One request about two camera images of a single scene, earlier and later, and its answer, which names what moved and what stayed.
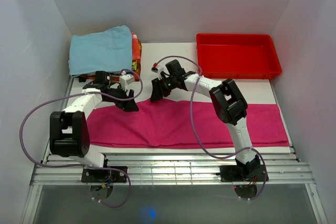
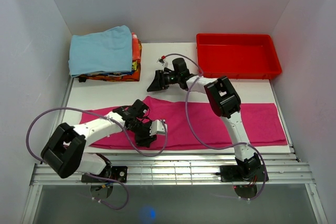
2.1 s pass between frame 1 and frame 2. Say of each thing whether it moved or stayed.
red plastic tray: stayed
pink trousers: stayed
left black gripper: moved
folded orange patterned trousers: stayed
